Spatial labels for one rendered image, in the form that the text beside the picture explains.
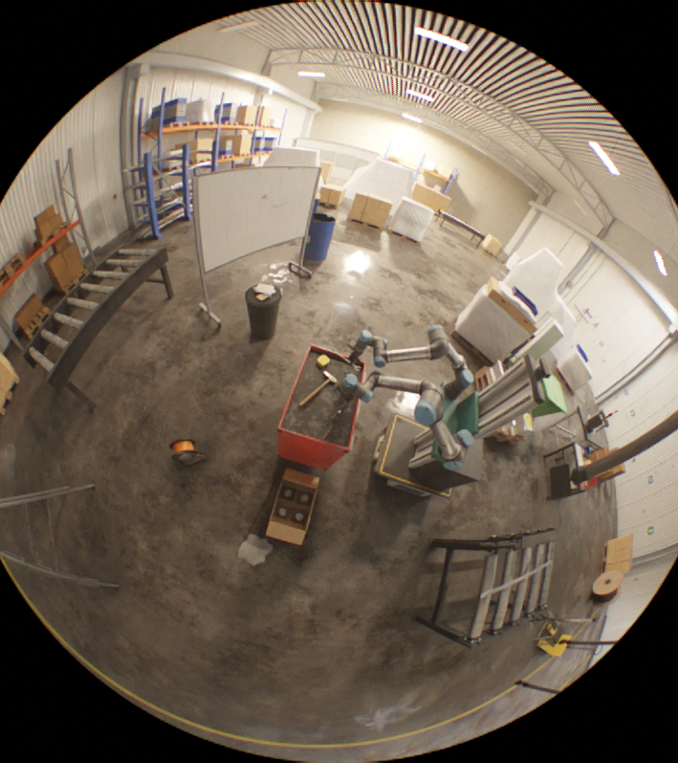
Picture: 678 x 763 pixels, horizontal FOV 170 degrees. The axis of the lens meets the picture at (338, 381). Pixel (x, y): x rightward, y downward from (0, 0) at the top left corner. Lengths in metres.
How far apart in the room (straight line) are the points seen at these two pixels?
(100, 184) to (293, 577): 9.43
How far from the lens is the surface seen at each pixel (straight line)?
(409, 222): 8.10
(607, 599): 9.10
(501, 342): 4.53
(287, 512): 2.11
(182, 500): 2.48
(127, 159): 8.98
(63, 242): 7.38
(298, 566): 2.36
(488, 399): 1.72
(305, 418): 1.48
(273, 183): 3.18
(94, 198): 8.53
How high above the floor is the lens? 2.27
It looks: 55 degrees down
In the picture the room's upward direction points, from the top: 25 degrees clockwise
